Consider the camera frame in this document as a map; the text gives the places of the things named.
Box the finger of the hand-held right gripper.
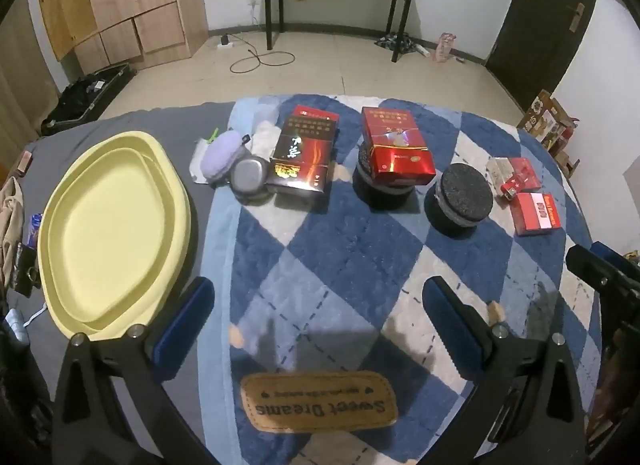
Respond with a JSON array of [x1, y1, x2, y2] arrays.
[[565, 245, 640, 296], [591, 241, 640, 268]]

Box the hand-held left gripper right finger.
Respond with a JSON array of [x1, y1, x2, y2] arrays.
[[422, 276, 588, 465]]

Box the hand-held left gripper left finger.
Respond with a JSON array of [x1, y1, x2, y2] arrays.
[[52, 276, 216, 465]]

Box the red cigarette pack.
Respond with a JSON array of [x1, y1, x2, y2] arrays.
[[511, 191, 561, 237], [486, 157, 540, 194]]

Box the yellow plastic basin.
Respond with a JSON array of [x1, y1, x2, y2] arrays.
[[36, 131, 192, 343]]

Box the black foam cylinder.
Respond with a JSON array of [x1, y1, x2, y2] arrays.
[[352, 145, 416, 208], [424, 163, 496, 238]]

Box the round beige tin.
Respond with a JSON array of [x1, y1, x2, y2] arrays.
[[230, 156, 273, 196]]

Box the purple fabric pouch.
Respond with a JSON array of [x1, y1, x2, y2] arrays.
[[200, 127, 251, 186]]

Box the red cigarette carton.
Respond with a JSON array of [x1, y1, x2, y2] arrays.
[[361, 106, 437, 186]]

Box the dark brown cigarette carton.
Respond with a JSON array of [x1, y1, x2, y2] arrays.
[[265, 117, 336, 194]]

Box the cardboard boxes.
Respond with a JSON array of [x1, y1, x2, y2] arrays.
[[517, 90, 581, 178]]

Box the blue checked blanket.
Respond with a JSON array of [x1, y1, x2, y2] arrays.
[[202, 94, 603, 465]]

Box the black pouch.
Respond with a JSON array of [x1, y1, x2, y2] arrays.
[[12, 244, 43, 293]]

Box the light blue power bank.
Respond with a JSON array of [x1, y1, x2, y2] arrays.
[[2, 309, 29, 346]]

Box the black jacket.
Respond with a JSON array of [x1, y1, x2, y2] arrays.
[[0, 345, 56, 465]]

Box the beige clothes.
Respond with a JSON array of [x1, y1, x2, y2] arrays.
[[0, 177, 26, 286]]

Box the dark door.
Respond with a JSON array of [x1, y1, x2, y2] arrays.
[[486, 0, 601, 113]]

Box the black suitcase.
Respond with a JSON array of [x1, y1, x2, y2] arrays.
[[40, 64, 137, 136]]

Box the pink bag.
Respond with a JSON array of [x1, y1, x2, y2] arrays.
[[432, 33, 457, 64]]

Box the clothes pile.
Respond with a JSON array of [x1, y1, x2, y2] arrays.
[[375, 34, 431, 58]]

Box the curtain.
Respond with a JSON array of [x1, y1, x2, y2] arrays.
[[0, 0, 61, 160]]

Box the white charging cable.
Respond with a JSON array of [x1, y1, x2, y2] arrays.
[[22, 302, 51, 331]]

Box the black floor cable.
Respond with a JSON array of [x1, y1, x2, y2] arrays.
[[230, 30, 297, 74]]

